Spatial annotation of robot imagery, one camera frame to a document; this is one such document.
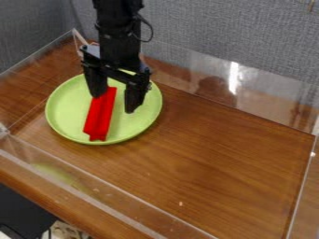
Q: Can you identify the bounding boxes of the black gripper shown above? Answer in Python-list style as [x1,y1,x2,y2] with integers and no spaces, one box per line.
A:
[82,47,151,114]

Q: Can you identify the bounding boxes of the clear acrylic corner bracket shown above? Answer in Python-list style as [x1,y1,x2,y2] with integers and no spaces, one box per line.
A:
[71,29,101,58]

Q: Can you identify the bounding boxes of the clear acrylic enclosure walls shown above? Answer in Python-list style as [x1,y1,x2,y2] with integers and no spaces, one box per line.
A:
[0,34,319,239]

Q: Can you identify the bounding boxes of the red star-profile carrot bar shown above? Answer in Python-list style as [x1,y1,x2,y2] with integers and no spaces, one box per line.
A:
[85,87,118,141]

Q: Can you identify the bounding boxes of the black object under table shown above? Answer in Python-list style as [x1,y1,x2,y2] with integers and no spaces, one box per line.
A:
[0,183,58,239]

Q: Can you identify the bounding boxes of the light green round plate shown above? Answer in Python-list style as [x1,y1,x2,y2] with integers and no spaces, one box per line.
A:
[46,74,163,145]

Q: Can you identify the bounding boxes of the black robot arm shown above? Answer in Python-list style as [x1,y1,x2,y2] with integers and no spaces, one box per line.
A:
[81,0,151,113]

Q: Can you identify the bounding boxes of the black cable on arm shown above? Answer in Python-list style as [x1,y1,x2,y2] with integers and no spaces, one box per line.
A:
[135,12,155,44]

